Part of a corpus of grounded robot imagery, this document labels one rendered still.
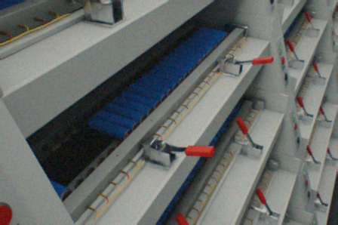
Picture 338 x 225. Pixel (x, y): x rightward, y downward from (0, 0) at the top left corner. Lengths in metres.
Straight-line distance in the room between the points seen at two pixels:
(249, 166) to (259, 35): 0.29
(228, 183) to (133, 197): 0.30
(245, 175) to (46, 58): 0.48
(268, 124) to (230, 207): 0.27
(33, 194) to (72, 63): 0.12
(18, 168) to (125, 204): 0.16
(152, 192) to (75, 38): 0.19
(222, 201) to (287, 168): 0.37
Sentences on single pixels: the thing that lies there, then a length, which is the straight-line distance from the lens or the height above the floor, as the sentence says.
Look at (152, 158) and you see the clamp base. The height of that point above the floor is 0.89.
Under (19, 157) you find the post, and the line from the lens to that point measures 0.29.
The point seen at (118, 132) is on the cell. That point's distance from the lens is 0.48.
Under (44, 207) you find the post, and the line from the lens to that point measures 0.30.
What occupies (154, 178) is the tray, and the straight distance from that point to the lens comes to 0.43.
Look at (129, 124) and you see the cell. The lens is 0.49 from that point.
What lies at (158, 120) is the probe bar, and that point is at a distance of 0.48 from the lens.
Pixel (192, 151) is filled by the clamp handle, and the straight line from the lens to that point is 0.41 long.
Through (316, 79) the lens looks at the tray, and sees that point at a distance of 1.40.
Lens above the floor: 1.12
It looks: 24 degrees down
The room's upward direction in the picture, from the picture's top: 20 degrees counter-clockwise
